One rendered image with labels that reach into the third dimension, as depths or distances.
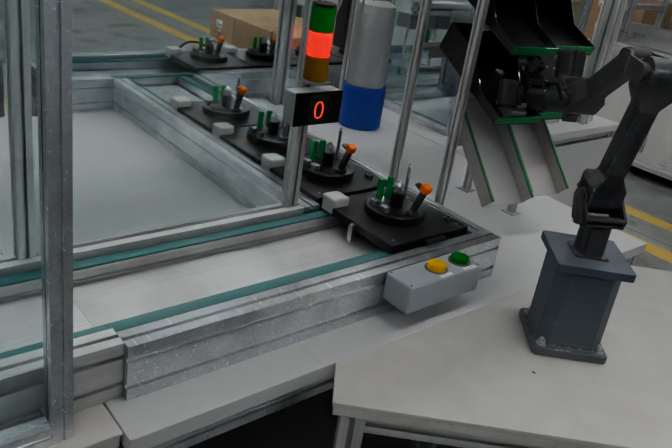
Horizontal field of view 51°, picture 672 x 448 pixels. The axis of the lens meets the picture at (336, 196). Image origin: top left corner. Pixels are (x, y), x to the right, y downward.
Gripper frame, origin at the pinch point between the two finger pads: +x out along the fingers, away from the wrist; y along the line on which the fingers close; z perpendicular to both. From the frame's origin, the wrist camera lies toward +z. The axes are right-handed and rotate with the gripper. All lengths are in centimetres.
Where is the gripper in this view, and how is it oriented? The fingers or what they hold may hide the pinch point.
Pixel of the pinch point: (519, 94)
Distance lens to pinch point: 170.1
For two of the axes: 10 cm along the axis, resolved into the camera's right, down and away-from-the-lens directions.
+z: 0.9, -9.8, -1.6
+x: -4.1, -1.8, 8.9
